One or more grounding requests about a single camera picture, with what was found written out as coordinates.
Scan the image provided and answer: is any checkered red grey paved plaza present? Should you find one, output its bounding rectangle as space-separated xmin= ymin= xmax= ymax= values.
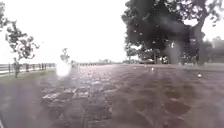
xmin=0 ymin=63 xmax=224 ymax=128

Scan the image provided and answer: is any small leafy tree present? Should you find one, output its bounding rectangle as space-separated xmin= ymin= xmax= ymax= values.
xmin=59 ymin=47 xmax=71 ymax=65
xmin=4 ymin=20 xmax=40 ymax=80

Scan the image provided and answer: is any group of large dark trees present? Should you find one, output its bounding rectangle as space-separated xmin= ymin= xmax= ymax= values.
xmin=121 ymin=0 xmax=224 ymax=66

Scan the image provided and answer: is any railing fence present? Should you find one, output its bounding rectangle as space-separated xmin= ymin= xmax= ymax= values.
xmin=0 ymin=62 xmax=57 ymax=75

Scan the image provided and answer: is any grass strip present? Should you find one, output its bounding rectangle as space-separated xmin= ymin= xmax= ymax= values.
xmin=0 ymin=67 xmax=59 ymax=84

